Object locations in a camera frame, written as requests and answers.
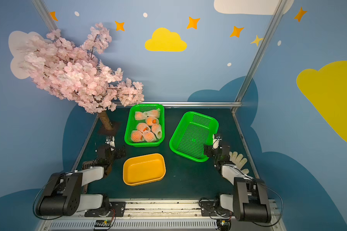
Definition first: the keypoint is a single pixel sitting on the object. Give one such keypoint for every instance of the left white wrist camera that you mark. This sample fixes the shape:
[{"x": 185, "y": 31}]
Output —
[{"x": 110, "y": 140}]

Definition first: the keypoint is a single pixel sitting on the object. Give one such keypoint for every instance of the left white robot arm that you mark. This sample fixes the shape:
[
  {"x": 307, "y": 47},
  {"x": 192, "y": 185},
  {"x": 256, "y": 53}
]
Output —
[{"x": 62, "y": 195}]

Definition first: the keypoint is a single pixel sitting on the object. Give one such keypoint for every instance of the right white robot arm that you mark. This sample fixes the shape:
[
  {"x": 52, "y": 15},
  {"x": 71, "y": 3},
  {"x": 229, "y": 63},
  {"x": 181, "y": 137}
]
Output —
[{"x": 249, "y": 199}]

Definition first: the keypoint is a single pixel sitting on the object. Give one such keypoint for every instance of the pink artificial blossom tree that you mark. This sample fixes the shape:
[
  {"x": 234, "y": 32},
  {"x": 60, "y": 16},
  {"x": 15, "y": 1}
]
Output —
[{"x": 74, "y": 73}]

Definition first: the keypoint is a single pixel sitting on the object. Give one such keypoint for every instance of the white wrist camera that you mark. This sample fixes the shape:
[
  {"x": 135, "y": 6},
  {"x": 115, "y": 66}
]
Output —
[
  {"x": 217, "y": 138},
  {"x": 110, "y": 140}
]

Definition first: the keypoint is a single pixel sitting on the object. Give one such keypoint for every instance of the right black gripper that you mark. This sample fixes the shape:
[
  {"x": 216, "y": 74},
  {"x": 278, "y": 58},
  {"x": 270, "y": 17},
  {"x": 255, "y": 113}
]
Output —
[{"x": 213, "y": 150}]

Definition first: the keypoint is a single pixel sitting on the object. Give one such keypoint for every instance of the right green plastic basket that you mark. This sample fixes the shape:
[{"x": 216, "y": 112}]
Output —
[{"x": 193, "y": 132}]

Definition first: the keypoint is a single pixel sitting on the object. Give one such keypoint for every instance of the white cotton work glove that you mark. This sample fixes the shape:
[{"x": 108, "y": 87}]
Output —
[{"x": 239, "y": 161}]

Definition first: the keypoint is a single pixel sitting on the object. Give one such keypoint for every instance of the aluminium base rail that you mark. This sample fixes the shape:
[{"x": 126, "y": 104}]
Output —
[{"x": 159, "y": 215}]

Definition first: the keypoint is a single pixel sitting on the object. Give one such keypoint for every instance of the left green plastic basket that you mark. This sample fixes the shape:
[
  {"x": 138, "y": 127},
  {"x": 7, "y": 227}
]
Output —
[{"x": 132, "y": 124}]

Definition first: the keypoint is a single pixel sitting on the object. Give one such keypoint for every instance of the yellow plastic tray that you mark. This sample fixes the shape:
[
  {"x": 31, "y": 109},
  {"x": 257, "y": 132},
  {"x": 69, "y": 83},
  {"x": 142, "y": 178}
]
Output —
[{"x": 144, "y": 169}]

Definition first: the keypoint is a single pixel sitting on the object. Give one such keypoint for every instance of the green plastic basket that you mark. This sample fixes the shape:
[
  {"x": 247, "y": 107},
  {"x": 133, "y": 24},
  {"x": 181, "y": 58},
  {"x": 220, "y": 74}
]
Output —
[
  {"x": 193, "y": 132},
  {"x": 132, "y": 124}
]

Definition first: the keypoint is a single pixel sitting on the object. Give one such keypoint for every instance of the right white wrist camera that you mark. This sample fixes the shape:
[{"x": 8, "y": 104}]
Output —
[{"x": 217, "y": 138}]

